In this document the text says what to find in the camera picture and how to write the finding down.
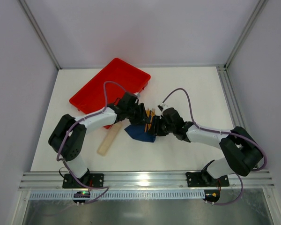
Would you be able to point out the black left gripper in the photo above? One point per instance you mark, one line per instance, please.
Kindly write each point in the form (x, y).
(142, 112)

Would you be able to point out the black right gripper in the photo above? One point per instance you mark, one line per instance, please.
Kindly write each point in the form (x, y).
(157, 125)

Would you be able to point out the orange plastic fork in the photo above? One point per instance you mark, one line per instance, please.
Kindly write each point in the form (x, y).
(152, 112)

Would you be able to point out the orange plastic knife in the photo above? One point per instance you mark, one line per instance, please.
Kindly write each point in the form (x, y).
(148, 112)

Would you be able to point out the dark blue paper napkin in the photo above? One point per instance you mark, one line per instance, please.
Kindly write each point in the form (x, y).
(137, 132)

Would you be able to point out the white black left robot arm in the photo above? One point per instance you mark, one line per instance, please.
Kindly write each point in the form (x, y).
(68, 136)

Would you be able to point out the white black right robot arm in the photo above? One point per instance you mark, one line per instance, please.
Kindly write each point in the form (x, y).
(241, 154)

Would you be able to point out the red plastic tray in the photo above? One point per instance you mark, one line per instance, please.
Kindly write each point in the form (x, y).
(116, 77)

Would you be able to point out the right black controller board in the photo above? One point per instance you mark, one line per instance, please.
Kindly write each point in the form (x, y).
(211, 196)

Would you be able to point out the black controller board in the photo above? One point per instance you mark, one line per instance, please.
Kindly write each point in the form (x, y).
(211, 196)
(81, 197)

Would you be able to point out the left black controller board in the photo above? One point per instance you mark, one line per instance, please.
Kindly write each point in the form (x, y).
(81, 197)

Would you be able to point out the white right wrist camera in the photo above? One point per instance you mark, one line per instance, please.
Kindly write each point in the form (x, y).
(162, 107)

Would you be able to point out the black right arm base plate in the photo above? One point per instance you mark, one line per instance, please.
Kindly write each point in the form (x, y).
(203, 179)

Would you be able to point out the aluminium right side rail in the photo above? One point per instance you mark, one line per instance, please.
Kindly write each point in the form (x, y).
(231, 100)

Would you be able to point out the aluminium rail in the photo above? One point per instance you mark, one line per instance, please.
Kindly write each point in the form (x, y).
(231, 100)
(144, 180)

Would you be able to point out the white slotted cable duct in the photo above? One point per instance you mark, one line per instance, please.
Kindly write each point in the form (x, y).
(121, 195)

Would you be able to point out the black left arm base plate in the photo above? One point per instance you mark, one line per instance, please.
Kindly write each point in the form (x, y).
(94, 180)

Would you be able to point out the aluminium front rail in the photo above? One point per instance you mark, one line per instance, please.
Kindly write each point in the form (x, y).
(144, 180)

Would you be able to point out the aluminium left corner post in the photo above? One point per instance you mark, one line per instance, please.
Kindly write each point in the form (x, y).
(28, 13)

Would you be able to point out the aluminium corner post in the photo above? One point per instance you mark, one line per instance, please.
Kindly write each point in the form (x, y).
(28, 13)
(246, 31)

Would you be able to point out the aluminium right corner post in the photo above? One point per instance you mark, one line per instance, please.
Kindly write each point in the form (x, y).
(246, 31)

